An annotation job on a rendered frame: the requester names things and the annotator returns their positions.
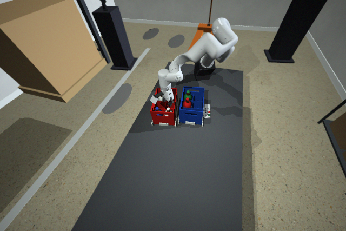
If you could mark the blue plastic crate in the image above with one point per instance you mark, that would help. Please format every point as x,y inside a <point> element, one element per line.
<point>195,113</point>

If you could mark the white pick list card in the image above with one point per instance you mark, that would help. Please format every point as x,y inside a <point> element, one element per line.
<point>207,111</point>

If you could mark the red plastic crate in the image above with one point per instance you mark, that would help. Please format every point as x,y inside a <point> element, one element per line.
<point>170,119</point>

